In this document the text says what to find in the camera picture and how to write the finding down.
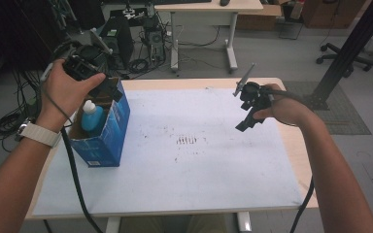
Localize grey floor mat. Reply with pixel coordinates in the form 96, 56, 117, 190
283, 81, 372, 136

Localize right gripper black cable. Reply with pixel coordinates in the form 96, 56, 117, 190
265, 88, 316, 233

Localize beige desk with white legs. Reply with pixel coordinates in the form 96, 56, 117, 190
153, 0, 265, 74

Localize person's left hand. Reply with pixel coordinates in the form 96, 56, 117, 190
34, 59, 108, 134

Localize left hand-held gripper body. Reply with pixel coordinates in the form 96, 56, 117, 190
61, 28, 115, 85

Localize blue bottle with white cap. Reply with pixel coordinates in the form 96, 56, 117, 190
80, 99, 107, 134

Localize black cable under desk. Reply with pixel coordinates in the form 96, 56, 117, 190
177, 24, 221, 49

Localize person's olive trousers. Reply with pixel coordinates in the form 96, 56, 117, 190
119, 214, 235, 233

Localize blue cardboard box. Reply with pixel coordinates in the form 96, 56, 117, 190
67, 77, 132, 169

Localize black office chair base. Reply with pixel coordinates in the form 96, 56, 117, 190
315, 42, 373, 73

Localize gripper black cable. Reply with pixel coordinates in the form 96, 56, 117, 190
265, 88, 316, 233
39, 62, 104, 233

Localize black cable bundle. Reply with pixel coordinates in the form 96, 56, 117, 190
126, 48, 170, 80

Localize black computer tower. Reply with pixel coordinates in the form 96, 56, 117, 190
99, 15, 136, 70

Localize black metal column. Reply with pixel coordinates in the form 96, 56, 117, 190
306, 0, 373, 111

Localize tangled black floor cables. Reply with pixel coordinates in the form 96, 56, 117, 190
0, 69, 44, 153

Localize open computer case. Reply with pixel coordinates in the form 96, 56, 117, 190
141, 15, 167, 63

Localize white strap wristwatch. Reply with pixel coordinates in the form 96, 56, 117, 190
15, 119, 63, 150

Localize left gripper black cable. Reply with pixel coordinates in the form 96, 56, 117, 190
39, 62, 104, 233

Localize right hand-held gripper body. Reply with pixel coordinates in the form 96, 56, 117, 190
232, 62, 274, 126

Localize person's right hand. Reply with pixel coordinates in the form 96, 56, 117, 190
252, 83, 309, 128

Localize brown wooden cabinet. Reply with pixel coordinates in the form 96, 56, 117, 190
300, 0, 364, 29

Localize brown cardboard box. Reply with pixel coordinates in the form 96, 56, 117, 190
235, 3, 284, 32

